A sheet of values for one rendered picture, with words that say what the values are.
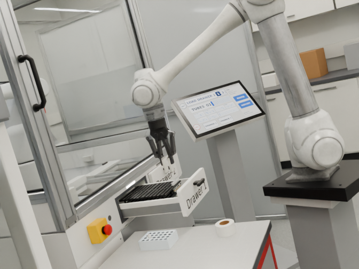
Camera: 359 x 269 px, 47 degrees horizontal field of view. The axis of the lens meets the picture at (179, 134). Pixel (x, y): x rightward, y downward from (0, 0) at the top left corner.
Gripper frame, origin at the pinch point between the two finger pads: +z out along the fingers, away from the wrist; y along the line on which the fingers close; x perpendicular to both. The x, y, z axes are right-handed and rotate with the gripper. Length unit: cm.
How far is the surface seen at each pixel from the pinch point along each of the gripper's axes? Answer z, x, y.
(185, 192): 8.8, -12.7, 10.6
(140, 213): 14.4, -15.3, -10.3
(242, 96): -10, 106, 11
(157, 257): 23.2, -36.5, 4.8
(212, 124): -1, 77, -3
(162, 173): 10.3, 25.7, -17.2
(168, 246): 22.2, -31.1, 7.0
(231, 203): 53, 85, -6
